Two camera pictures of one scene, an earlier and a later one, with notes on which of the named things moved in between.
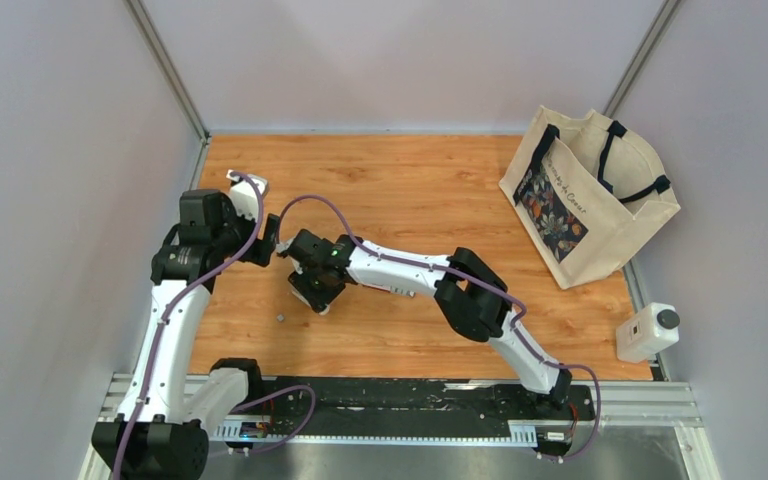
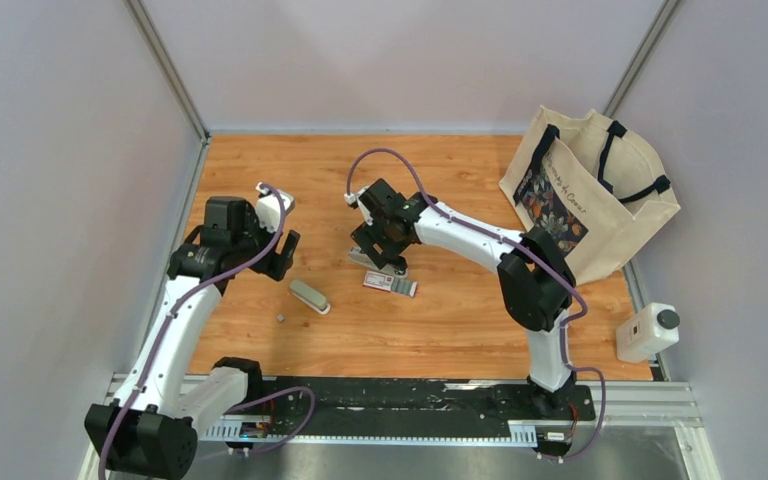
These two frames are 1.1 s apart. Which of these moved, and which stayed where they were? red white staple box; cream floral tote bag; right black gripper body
Moved: right black gripper body
Stayed: cream floral tote bag; red white staple box
